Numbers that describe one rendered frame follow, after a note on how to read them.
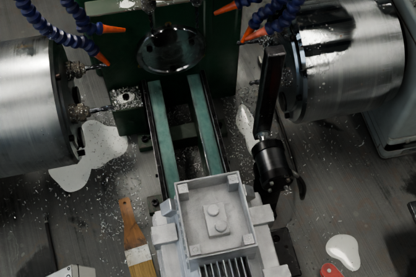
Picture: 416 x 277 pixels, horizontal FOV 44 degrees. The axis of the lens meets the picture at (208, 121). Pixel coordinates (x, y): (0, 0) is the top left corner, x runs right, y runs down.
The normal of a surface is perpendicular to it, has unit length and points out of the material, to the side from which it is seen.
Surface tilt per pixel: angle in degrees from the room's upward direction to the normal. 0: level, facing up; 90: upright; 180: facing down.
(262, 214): 0
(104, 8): 0
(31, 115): 43
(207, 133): 0
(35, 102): 36
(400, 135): 89
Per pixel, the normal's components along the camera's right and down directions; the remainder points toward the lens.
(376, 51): 0.13, 0.12
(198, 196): 0.00, -0.52
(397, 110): -0.98, 0.18
